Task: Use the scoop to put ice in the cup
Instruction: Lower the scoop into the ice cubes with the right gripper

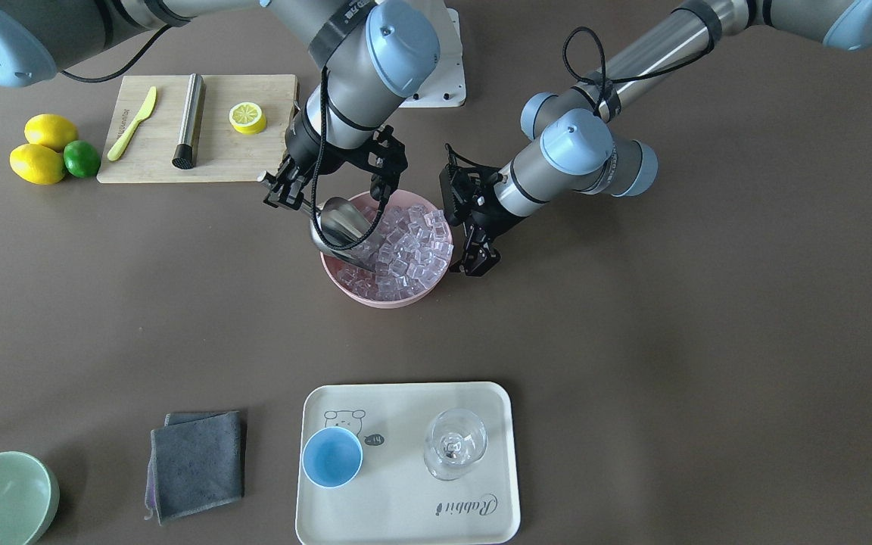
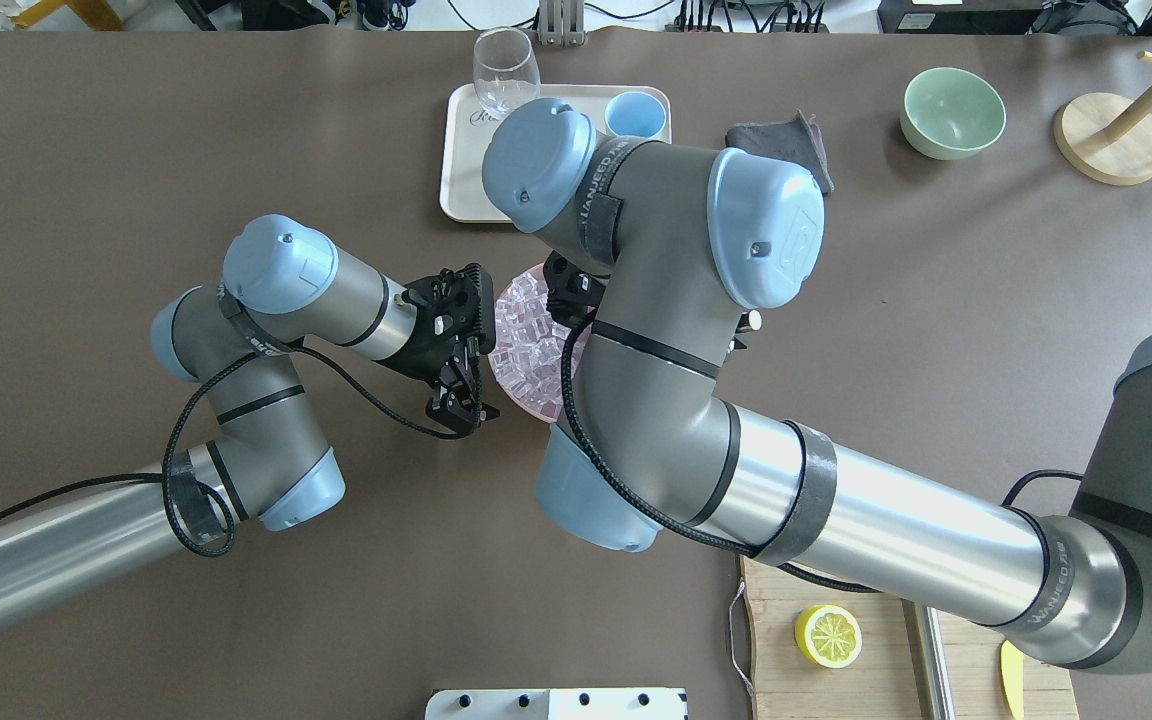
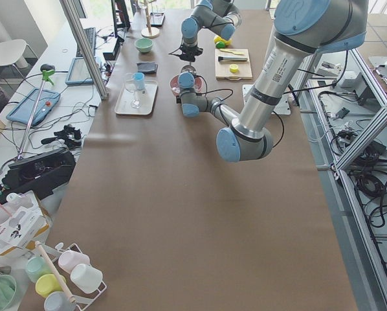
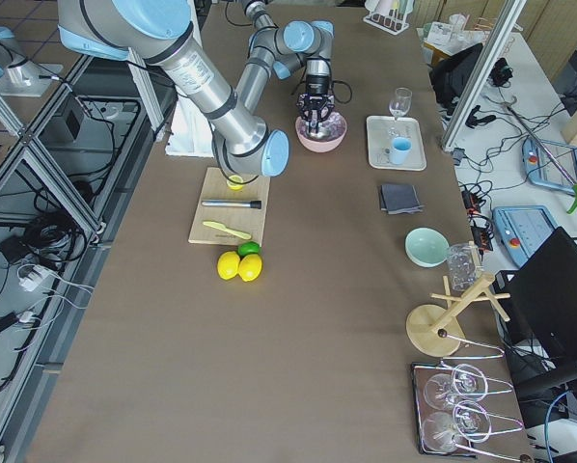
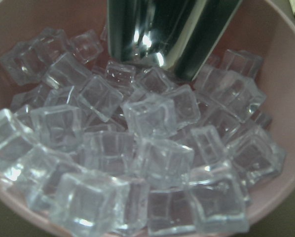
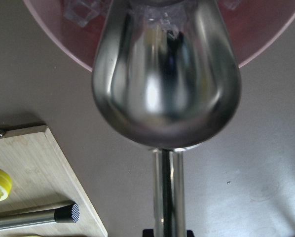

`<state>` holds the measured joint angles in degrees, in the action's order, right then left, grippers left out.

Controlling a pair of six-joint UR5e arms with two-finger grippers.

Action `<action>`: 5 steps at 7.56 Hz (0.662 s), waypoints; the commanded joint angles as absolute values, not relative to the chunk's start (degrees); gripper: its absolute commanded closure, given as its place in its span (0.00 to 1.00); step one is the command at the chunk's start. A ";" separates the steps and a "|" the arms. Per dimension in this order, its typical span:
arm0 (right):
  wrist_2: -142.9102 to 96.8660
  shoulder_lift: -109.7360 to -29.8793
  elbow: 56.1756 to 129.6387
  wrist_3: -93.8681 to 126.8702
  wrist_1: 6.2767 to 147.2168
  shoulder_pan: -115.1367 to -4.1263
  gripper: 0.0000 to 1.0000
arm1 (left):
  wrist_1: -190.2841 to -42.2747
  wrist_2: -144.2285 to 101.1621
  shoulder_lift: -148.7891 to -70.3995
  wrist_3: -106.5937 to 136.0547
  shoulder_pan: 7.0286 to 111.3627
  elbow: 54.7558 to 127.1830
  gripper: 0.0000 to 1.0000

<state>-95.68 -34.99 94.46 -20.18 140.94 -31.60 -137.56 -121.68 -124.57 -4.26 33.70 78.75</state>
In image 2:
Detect folded grey cloth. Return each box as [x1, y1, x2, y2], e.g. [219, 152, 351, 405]
[723, 111, 835, 196]

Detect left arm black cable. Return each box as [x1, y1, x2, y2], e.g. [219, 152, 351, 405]
[0, 295, 482, 558]

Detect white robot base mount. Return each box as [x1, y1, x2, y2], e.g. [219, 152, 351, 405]
[424, 687, 690, 719]

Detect yellow plastic knife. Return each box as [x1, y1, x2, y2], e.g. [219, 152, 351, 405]
[998, 641, 1026, 720]

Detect half lemon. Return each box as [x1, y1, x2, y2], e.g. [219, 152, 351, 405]
[794, 602, 863, 669]

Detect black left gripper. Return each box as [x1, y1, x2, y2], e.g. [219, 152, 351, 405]
[397, 263, 499, 439]

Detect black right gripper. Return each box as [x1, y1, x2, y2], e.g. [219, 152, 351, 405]
[543, 252, 609, 329]

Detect cream rabbit serving tray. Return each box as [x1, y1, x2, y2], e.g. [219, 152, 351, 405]
[439, 83, 672, 223]

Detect wooden mug tree stand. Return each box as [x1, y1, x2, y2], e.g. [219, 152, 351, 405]
[1052, 50, 1152, 187]

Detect pile of clear ice cubes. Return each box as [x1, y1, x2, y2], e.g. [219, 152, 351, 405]
[491, 272, 589, 411]

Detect pink bowl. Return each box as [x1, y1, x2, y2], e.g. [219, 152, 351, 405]
[488, 263, 592, 427]

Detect steel muddler black tip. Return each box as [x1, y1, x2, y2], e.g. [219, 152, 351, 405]
[911, 602, 957, 719]

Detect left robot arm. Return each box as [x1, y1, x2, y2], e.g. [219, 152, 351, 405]
[0, 214, 497, 632]

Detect clear wine glass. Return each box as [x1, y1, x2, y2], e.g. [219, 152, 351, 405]
[473, 26, 541, 120]

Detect green ceramic bowl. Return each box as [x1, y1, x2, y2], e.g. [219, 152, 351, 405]
[899, 67, 1007, 161]

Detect light blue plastic cup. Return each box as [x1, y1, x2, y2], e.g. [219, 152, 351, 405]
[604, 91, 669, 138]

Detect bamboo cutting board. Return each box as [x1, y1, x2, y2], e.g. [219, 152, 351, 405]
[728, 555, 1079, 720]

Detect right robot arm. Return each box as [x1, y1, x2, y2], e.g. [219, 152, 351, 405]
[483, 97, 1152, 674]

